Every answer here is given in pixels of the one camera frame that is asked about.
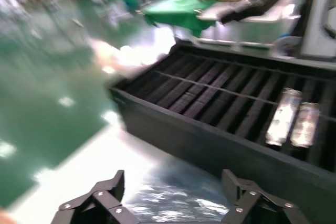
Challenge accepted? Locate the green cloth covered table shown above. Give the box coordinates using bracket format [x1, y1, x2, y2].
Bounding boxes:
[143, 0, 218, 38]

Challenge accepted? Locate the graphics card with metal bracket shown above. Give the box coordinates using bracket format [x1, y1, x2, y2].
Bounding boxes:
[290, 102, 321, 148]

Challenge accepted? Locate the white workbench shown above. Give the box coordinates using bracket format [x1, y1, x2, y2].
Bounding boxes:
[196, 11, 302, 54]

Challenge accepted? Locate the graphics card with blue port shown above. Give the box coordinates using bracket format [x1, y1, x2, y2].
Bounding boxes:
[265, 87, 302, 146]

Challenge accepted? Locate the grey antistatic bag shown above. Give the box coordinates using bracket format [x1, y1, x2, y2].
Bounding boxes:
[123, 157, 233, 223]

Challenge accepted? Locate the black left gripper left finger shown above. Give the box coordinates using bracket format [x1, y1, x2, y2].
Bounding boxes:
[51, 170, 137, 224]

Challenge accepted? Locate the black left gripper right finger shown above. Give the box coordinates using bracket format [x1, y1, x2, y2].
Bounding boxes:
[222, 168, 308, 224]

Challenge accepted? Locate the black slotted plastic container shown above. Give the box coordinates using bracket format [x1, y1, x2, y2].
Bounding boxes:
[107, 42, 336, 224]

